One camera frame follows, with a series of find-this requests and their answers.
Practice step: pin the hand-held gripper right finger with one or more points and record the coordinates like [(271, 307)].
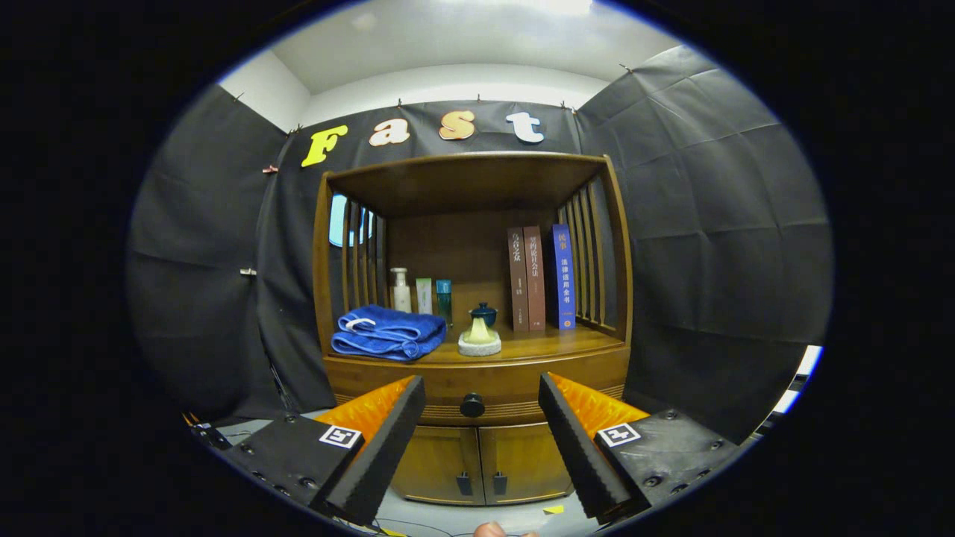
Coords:
[(574, 447)]

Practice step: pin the white green tube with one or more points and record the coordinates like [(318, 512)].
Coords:
[(424, 297)]

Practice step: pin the black backdrop cloth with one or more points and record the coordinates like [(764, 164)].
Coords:
[(709, 224)]

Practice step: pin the green scrub brush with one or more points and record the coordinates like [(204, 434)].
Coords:
[(480, 339)]

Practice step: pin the white panel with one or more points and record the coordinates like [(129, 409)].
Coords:
[(802, 377)]

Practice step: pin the teal glass bottle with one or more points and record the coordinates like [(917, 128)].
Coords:
[(444, 298)]

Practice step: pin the wooden countertop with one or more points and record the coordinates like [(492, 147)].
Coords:
[(552, 339)]

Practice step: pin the light brown book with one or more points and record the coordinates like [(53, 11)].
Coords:
[(535, 280)]

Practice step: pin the blue lidded bowl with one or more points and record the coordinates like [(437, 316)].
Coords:
[(485, 315)]

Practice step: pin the dark brown book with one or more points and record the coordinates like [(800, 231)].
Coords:
[(517, 280)]

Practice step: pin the blue folded towel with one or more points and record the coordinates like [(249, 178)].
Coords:
[(388, 332)]

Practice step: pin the wooden cabinet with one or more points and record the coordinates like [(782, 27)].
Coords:
[(462, 179)]

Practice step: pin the blue book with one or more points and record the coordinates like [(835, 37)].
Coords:
[(564, 276)]

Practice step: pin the white pump bottle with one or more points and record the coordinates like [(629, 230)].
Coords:
[(401, 294)]

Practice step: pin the wooden cabinet door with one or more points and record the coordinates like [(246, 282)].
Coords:
[(526, 459), (433, 462)]

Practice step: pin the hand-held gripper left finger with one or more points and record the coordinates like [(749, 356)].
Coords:
[(388, 447)]

